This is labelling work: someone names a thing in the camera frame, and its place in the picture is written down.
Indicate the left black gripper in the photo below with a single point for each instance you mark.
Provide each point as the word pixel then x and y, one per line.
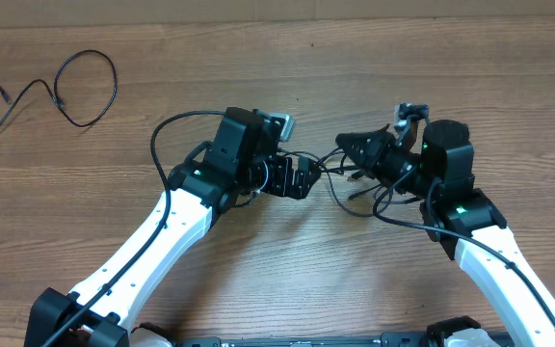
pixel 301 183

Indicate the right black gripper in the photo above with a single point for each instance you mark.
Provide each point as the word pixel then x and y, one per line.
pixel 376 142

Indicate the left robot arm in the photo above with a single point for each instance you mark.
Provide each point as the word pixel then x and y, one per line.
pixel 242 160

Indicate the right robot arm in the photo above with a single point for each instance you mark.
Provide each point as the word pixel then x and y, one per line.
pixel 462 219

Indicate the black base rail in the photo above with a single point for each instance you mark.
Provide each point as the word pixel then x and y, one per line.
pixel 306 342

